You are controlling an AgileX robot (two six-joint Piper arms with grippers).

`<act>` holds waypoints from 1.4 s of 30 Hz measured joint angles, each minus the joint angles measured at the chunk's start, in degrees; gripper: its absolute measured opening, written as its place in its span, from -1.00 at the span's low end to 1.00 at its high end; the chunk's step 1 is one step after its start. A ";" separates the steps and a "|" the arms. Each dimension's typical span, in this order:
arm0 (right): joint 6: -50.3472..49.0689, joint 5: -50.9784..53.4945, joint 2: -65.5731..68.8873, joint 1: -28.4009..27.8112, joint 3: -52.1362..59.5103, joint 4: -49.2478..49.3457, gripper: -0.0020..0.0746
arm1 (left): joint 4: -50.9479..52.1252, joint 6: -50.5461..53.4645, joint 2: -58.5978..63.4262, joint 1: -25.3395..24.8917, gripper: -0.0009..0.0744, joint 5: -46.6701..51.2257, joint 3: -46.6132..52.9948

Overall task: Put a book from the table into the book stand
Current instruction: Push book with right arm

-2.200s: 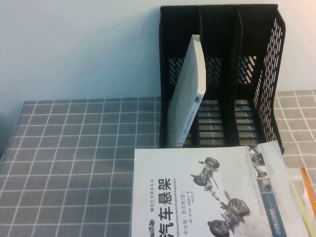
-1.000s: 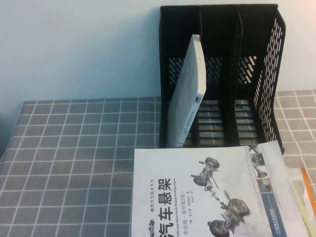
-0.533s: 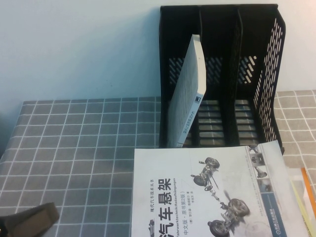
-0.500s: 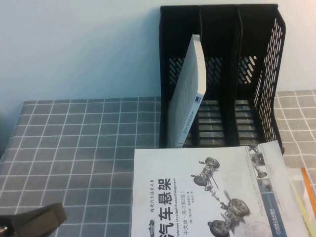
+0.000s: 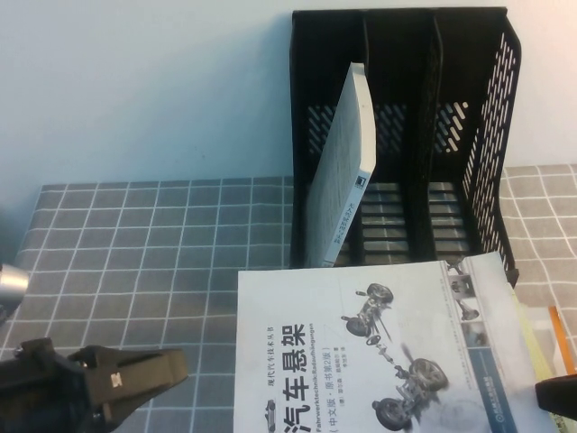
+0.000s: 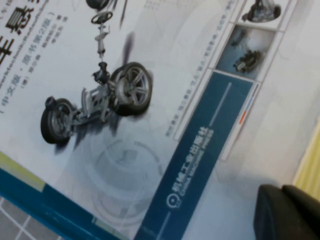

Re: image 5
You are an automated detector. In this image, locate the grey white thin book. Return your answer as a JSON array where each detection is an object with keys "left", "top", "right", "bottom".
[{"left": 304, "top": 62, "right": 378, "bottom": 268}]

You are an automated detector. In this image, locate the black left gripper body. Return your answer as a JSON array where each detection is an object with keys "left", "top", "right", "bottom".
[{"left": 0, "top": 355, "right": 98, "bottom": 433}]

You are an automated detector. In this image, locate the black plastic book stand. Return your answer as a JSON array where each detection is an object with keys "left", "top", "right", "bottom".
[{"left": 290, "top": 6, "right": 524, "bottom": 288}]

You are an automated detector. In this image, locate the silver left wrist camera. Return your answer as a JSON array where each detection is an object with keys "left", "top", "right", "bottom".
[{"left": 0, "top": 264, "right": 31, "bottom": 303}]

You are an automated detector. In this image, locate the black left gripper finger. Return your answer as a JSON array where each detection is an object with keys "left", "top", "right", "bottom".
[
  {"left": 67, "top": 345, "right": 175, "bottom": 367},
  {"left": 87, "top": 347, "right": 188, "bottom": 433}
]

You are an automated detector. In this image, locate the white car suspension book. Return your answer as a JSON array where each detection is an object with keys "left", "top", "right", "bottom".
[{"left": 233, "top": 250, "right": 549, "bottom": 433}]

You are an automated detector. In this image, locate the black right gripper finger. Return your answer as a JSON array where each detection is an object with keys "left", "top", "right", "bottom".
[{"left": 534, "top": 370, "right": 577, "bottom": 414}]

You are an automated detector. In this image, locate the yellow green mechanisms book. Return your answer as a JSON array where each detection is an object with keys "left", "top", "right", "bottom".
[{"left": 512, "top": 288, "right": 554, "bottom": 398}]

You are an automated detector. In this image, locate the grey white checked tablecloth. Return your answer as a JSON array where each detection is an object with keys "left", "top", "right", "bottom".
[{"left": 0, "top": 164, "right": 577, "bottom": 433}]

